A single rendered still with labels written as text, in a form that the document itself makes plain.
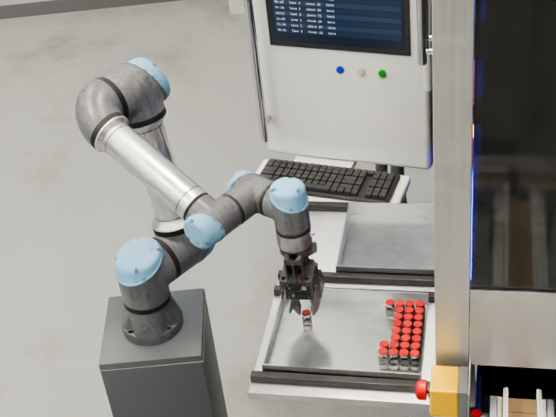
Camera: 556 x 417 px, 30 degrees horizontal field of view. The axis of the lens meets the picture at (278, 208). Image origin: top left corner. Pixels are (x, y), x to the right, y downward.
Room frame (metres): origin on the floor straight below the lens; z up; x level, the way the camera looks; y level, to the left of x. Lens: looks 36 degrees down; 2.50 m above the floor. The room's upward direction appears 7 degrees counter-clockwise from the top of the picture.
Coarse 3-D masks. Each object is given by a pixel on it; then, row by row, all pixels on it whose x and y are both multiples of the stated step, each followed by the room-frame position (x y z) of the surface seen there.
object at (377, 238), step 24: (360, 216) 2.15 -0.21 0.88; (384, 216) 2.14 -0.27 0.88; (408, 216) 2.12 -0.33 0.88; (432, 216) 2.11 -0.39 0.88; (360, 240) 2.05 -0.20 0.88; (384, 240) 2.04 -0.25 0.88; (408, 240) 2.03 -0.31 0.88; (432, 240) 2.01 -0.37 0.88; (336, 264) 1.93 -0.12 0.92; (360, 264) 1.96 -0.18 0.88; (384, 264) 1.94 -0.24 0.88; (408, 264) 1.93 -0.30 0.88; (432, 264) 1.92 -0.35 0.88
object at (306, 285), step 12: (300, 252) 1.71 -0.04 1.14; (288, 264) 1.69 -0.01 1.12; (300, 264) 1.69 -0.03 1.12; (312, 264) 1.74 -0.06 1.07; (288, 276) 1.70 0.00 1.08; (300, 276) 1.69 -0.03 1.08; (312, 276) 1.70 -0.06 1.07; (288, 288) 1.69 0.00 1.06; (300, 288) 1.69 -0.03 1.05; (312, 288) 1.71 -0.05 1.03
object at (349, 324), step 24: (288, 312) 1.81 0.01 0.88; (336, 312) 1.79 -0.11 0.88; (360, 312) 1.78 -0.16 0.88; (384, 312) 1.77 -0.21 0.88; (288, 336) 1.73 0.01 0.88; (312, 336) 1.72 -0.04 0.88; (336, 336) 1.71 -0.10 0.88; (360, 336) 1.70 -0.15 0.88; (384, 336) 1.69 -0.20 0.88; (264, 360) 1.63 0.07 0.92; (288, 360) 1.66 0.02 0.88; (312, 360) 1.65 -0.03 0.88; (336, 360) 1.64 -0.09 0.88; (360, 360) 1.63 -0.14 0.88
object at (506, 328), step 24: (480, 288) 1.45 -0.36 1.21; (504, 288) 1.44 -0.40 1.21; (480, 312) 1.44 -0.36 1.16; (504, 312) 1.43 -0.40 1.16; (528, 312) 1.42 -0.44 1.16; (552, 312) 1.41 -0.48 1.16; (480, 336) 1.44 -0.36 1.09; (504, 336) 1.43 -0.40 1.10; (528, 336) 1.42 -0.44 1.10; (552, 336) 1.41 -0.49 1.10; (480, 360) 1.44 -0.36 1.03; (504, 360) 1.43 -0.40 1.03; (528, 360) 1.42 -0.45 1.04; (552, 360) 1.41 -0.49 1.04
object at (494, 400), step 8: (504, 392) 1.41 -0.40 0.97; (536, 392) 1.40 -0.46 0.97; (496, 400) 1.42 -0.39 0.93; (504, 400) 1.39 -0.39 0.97; (512, 400) 1.42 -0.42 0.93; (520, 400) 1.41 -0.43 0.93; (528, 400) 1.41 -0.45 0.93; (536, 400) 1.38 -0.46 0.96; (544, 400) 1.41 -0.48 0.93; (552, 400) 1.40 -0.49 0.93; (496, 408) 1.40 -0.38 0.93; (504, 408) 1.37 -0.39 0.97; (512, 408) 1.40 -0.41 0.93; (520, 408) 1.40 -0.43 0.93; (528, 408) 1.39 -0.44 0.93; (536, 408) 1.37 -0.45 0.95; (544, 408) 1.39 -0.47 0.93; (552, 408) 1.38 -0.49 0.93; (504, 416) 1.35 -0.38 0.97; (512, 416) 1.38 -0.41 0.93; (520, 416) 1.37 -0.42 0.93; (528, 416) 1.37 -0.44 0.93; (536, 416) 1.37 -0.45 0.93; (544, 416) 1.37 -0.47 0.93; (552, 416) 1.36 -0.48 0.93
